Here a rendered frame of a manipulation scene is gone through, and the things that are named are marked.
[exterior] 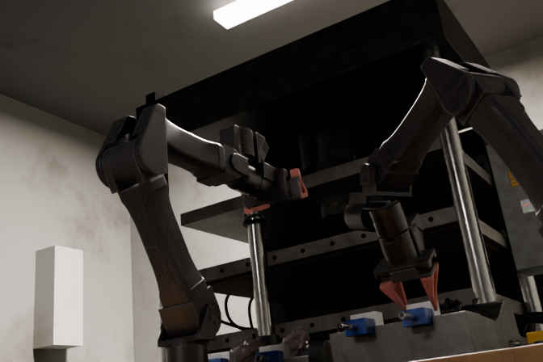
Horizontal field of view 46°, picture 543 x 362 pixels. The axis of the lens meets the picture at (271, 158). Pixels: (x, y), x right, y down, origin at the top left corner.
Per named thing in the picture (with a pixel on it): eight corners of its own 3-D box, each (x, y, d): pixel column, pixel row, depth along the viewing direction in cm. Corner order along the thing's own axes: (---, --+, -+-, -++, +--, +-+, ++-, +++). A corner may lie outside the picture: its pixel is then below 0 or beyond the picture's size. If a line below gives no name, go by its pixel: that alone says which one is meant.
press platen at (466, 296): (479, 303, 185) (475, 286, 187) (183, 355, 236) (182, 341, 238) (532, 317, 245) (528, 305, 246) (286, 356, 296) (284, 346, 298)
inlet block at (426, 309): (418, 330, 102) (413, 296, 104) (389, 334, 105) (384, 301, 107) (444, 332, 113) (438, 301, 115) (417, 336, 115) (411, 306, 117)
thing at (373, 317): (356, 339, 107) (351, 307, 109) (330, 344, 110) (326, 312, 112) (387, 342, 118) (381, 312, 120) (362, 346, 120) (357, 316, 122)
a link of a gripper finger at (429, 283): (414, 305, 118) (397, 258, 117) (452, 298, 114) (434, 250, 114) (406, 322, 112) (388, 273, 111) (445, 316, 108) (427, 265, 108)
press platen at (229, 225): (447, 146, 205) (444, 132, 207) (180, 225, 257) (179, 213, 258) (500, 193, 262) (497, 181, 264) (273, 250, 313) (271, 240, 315)
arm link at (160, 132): (209, 162, 127) (95, 111, 102) (247, 149, 123) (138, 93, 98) (213, 222, 122) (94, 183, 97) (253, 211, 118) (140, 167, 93)
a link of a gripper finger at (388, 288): (401, 308, 119) (384, 261, 118) (438, 300, 116) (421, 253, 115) (392, 325, 113) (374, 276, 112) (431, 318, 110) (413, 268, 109)
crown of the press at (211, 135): (469, 139, 189) (428, -32, 211) (139, 237, 249) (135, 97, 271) (528, 198, 256) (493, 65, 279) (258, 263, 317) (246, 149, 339)
